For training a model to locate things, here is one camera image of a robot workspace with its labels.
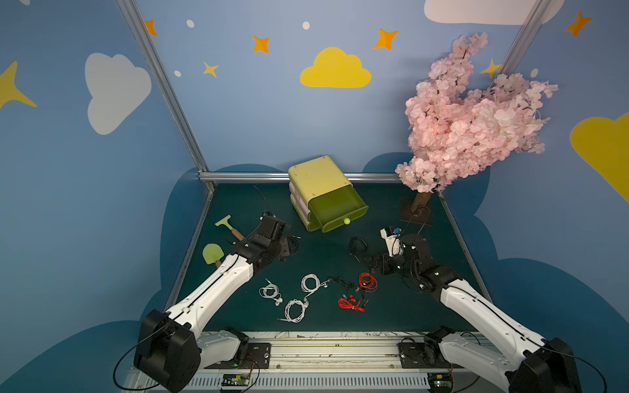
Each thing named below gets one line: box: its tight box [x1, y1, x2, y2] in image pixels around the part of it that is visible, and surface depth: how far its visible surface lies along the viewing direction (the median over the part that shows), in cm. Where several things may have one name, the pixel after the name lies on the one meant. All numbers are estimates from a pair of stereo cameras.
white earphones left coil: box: [258, 278, 283, 307], surface depth 88 cm
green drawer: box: [307, 184, 369, 234], surface depth 92 cm
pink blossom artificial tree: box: [395, 32, 559, 212], surface depth 68 cm
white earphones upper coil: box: [300, 273, 332, 299], surface depth 91 cm
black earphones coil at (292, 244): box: [286, 234, 302, 256], surface depth 86 cm
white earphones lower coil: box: [276, 297, 310, 324], surface depth 85 cm
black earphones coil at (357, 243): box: [348, 236, 368, 263], surface depth 103 cm
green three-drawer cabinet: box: [288, 155, 369, 234], surface depth 95 cm
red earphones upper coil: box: [358, 271, 379, 294], surface depth 90 cm
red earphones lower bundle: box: [337, 293, 367, 313], surface depth 86 cm
